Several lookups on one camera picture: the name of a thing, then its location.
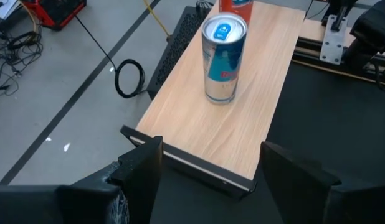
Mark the black perforated metal case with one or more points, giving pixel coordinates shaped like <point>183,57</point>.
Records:
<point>177,49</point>

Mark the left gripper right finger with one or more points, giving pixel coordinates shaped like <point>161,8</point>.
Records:
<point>292,180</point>

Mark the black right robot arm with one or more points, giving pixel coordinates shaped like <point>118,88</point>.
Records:
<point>373,28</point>

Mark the red Fanta can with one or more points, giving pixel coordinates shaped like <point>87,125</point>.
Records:
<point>239,9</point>

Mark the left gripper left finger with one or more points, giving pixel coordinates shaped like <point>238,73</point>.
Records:
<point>136,174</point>

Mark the red black box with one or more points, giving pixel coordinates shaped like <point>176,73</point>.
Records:
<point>61,9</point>

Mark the blue silver Red Bull can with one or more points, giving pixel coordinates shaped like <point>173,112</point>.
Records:
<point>223,62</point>

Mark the silver metal mounting bracket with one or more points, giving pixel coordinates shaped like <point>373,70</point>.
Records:
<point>332,46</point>

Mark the wooden shelf black frame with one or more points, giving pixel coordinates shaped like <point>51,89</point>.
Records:
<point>211,133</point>

